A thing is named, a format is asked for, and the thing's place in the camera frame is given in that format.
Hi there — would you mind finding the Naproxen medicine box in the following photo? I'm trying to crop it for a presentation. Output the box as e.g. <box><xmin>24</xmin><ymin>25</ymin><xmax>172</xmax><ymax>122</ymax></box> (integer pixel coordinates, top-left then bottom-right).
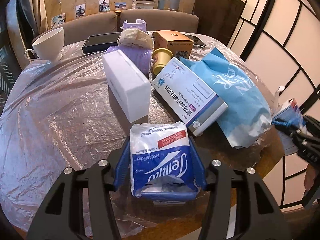
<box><xmin>272</xmin><ymin>99</ymin><xmax>306</xmax><ymax>155</ymax></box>

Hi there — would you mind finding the Tempo tissue pack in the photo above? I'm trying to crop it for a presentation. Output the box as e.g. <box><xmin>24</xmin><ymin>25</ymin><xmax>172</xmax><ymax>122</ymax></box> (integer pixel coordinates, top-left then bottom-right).
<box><xmin>130</xmin><ymin>121</ymin><xmax>199</xmax><ymax>202</ymax></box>

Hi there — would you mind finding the person's hand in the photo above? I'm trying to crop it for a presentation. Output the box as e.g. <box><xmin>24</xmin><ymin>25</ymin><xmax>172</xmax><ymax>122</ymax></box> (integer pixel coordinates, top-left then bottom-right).
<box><xmin>304</xmin><ymin>164</ymin><xmax>319</xmax><ymax>191</ymax></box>

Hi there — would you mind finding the white blue medicine box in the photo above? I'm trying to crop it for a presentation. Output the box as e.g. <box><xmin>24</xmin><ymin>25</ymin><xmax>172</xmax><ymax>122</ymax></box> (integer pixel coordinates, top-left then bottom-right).
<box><xmin>151</xmin><ymin>57</ymin><xmax>228</xmax><ymax>137</ymax></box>

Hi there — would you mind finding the white rectangular box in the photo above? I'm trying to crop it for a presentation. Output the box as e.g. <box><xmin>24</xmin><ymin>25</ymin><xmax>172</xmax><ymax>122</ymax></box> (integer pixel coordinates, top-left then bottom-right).
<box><xmin>102</xmin><ymin>50</ymin><xmax>151</xmax><ymax>123</ymax></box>

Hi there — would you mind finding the shoji screen partition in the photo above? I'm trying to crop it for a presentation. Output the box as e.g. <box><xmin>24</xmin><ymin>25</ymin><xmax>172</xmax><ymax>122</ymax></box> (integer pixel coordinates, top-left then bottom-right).
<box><xmin>226</xmin><ymin>0</ymin><xmax>320</xmax><ymax>209</ymax></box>

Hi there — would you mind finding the black tablet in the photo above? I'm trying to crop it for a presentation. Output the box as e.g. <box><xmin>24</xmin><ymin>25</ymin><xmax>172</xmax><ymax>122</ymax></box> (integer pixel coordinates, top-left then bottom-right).
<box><xmin>82</xmin><ymin>32</ymin><xmax>121</xmax><ymax>54</ymax></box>

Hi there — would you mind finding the brown cardboard box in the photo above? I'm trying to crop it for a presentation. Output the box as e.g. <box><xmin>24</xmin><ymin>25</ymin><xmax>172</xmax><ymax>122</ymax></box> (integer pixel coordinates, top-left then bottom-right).
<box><xmin>152</xmin><ymin>30</ymin><xmax>194</xmax><ymax>59</ymax></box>

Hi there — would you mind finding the dark wooden cabinet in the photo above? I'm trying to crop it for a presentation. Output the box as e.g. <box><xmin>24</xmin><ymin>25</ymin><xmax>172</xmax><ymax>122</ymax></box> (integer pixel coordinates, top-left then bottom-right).
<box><xmin>193</xmin><ymin>0</ymin><xmax>245</xmax><ymax>45</ymax></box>

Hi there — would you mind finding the white ceramic cup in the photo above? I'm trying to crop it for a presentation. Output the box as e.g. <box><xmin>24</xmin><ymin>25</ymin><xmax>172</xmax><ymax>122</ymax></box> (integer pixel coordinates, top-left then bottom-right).
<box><xmin>24</xmin><ymin>27</ymin><xmax>65</xmax><ymax>63</ymax></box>

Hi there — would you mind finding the left sofa back cushion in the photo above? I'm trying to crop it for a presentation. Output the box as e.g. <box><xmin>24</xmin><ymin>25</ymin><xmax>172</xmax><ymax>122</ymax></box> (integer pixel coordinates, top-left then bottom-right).
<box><xmin>32</xmin><ymin>11</ymin><xmax>117</xmax><ymax>46</ymax></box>

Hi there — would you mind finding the sofa cushion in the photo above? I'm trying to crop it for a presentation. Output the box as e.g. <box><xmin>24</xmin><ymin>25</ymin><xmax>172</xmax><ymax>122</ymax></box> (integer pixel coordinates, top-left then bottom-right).
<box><xmin>32</xmin><ymin>11</ymin><xmax>117</xmax><ymax>46</ymax></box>
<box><xmin>120</xmin><ymin>9</ymin><xmax>199</xmax><ymax>33</ymax></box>

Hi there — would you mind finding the right sofa back cushion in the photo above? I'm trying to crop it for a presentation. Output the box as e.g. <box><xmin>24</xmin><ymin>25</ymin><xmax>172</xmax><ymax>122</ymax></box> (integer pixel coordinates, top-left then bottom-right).
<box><xmin>120</xmin><ymin>9</ymin><xmax>199</xmax><ymax>33</ymax></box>

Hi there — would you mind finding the photo card leftmost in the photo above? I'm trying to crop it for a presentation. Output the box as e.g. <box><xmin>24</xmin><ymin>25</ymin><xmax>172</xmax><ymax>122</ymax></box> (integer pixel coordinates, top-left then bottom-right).
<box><xmin>51</xmin><ymin>13</ymin><xmax>66</xmax><ymax>28</ymax></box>

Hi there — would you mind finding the photo card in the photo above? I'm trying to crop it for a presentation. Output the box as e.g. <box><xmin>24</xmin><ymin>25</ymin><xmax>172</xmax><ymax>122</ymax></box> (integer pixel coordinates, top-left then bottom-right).
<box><xmin>115</xmin><ymin>2</ymin><xmax>127</xmax><ymax>10</ymax></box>
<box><xmin>98</xmin><ymin>0</ymin><xmax>110</xmax><ymax>12</ymax></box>
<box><xmin>51</xmin><ymin>13</ymin><xmax>66</xmax><ymax>28</ymax></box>
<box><xmin>75</xmin><ymin>3</ymin><xmax>86</xmax><ymax>19</ymax></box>

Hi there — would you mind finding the grey speaker cylinder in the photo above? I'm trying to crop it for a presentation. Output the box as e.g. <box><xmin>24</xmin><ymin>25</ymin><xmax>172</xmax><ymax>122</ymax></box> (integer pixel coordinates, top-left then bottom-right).
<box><xmin>168</xmin><ymin>0</ymin><xmax>181</xmax><ymax>11</ymax></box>

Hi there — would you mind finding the stack of books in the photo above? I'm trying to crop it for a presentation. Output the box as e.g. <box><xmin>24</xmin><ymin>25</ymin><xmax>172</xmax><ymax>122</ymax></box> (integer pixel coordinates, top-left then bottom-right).
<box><xmin>132</xmin><ymin>0</ymin><xmax>158</xmax><ymax>9</ymax></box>

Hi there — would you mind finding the small blue cylinder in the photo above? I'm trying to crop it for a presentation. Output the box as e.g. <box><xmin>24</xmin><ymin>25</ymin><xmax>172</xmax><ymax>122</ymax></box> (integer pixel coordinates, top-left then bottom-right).
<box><xmin>157</xmin><ymin>0</ymin><xmax>166</xmax><ymax>10</ymax></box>

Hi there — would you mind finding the beige curtain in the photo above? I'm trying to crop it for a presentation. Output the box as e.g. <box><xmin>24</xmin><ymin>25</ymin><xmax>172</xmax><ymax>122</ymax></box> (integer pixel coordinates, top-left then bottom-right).
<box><xmin>19</xmin><ymin>0</ymin><xmax>49</xmax><ymax>37</ymax></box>

